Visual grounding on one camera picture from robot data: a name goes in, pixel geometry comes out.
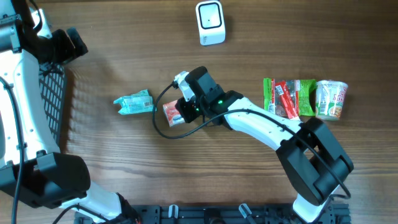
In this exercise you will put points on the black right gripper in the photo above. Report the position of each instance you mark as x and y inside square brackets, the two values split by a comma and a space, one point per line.
[182, 106]

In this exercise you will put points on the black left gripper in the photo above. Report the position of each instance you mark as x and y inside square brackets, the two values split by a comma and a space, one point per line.
[69, 52]

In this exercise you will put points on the red small box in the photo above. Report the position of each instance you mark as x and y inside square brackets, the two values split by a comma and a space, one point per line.
[172, 114]

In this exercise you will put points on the teal tissue pack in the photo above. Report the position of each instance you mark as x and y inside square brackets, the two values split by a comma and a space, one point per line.
[140, 102]

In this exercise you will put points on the red snack stick packet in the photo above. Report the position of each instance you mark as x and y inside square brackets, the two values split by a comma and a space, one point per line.
[285, 105]

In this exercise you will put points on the green gummy candy bag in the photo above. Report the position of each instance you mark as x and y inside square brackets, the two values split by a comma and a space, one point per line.
[300, 91]

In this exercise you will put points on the instant noodle cup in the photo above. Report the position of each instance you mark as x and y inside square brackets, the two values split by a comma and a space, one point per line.
[330, 97]

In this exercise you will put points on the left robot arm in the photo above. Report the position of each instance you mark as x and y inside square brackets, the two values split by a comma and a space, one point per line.
[33, 169]

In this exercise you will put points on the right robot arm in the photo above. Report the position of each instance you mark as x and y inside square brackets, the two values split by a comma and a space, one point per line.
[314, 161]

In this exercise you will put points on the white barcode scanner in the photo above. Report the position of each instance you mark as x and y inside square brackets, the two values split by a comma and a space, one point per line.
[210, 20]

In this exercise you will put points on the grey plastic basket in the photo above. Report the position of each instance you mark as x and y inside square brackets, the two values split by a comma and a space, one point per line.
[53, 85]

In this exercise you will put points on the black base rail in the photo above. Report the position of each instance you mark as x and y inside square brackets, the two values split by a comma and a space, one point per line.
[267, 214]

